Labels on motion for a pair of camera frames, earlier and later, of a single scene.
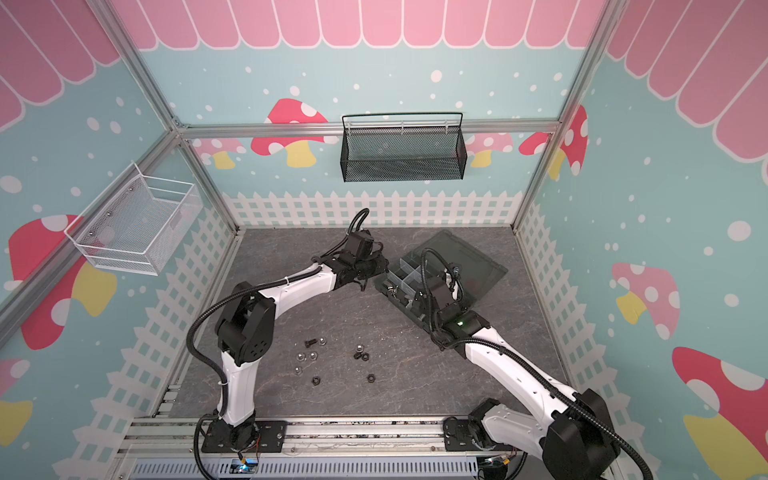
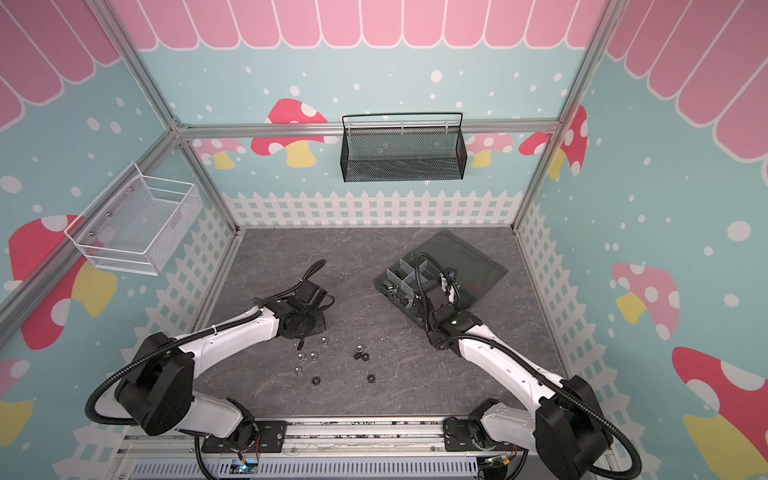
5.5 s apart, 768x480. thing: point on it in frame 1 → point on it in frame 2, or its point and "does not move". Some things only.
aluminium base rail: [182, 435] does not move
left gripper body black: [374, 265] → [314, 323]
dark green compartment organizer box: [445, 270] does not move
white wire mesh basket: [133, 225] does not move
